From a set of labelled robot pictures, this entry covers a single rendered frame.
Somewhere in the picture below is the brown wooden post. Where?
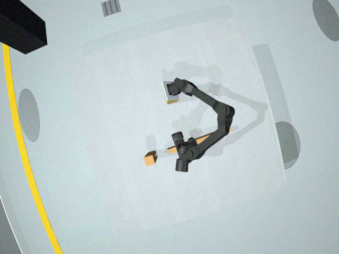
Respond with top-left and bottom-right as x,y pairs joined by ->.
144,151 -> 157,166

